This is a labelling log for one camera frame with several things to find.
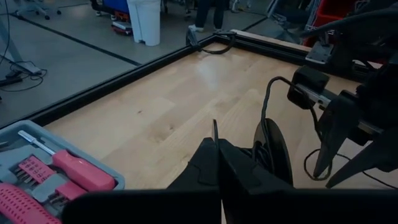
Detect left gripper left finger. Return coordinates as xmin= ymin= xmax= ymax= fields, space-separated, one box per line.
xmin=62 ymin=138 xmax=220 ymax=224

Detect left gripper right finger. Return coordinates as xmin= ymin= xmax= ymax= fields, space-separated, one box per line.
xmin=218 ymin=139 xmax=398 ymax=224

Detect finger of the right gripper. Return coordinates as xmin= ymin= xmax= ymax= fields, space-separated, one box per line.
xmin=313 ymin=95 xmax=359 ymax=179
xmin=325 ymin=129 xmax=398 ymax=190

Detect black wire cable spool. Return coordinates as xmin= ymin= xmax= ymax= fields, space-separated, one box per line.
xmin=239 ymin=76 xmax=398 ymax=190

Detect red storage bin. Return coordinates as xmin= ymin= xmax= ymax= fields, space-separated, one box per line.
xmin=303 ymin=0 xmax=358 ymax=47

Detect red bit holder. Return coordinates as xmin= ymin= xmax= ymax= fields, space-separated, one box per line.
xmin=12 ymin=154 xmax=59 ymax=185
xmin=53 ymin=181 xmax=88 ymax=203

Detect person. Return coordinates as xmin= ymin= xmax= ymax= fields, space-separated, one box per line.
xmin=187 ymin=0 xmax=230 ymax=34

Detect grey plastic tool case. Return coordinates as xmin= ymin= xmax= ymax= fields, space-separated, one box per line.
xmin=0 ymin=119 xmax=126 ymax=224

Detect pink bit holder set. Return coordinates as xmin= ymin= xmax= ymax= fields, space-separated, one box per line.
xmin=0 ymin=182 xmax=62 ymax=224

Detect white trash can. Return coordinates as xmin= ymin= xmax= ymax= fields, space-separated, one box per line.
xmin=126 ymin=0 xmax=162 ymax=47

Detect flat red white boxes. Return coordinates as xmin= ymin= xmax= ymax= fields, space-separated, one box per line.
xmin=111 ymin=19 xmax=135 ymax=37

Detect white desk leg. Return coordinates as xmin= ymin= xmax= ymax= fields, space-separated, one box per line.
xmin=0 ymin=17 xmax=44 ymax=76

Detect blue floor tote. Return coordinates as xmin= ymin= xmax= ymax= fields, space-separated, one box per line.
xmin=101 ymin=0 xmax=131 ymax=15

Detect dark office chair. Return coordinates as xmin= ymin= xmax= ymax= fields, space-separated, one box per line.
xmin=12 ymin=0 xmax=62 ymax=21

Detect grey metal bracket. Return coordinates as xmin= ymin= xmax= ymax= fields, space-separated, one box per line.
xmin=305 ymin=39 xmax=331 ymax=65

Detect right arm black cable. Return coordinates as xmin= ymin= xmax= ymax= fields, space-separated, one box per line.
xmin=298 ymin=7 xmax=398 ymax=38

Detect short black cable loop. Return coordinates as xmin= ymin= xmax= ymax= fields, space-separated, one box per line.
xmin=200 ymin=30 xmax=238 ymax=56

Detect red handled screwdriver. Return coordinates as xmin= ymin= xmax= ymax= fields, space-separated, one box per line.
xmin=17 ymin=129 xmax=117 ymax=192

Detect black aluminium table frame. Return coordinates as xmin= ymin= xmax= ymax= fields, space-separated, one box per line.
xmin=0 ymin=29 xmax=385 ymax=129

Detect thin black floor cable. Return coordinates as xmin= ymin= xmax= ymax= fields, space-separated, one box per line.
xmin=0 ymin=55 xmax=49 ymax=93

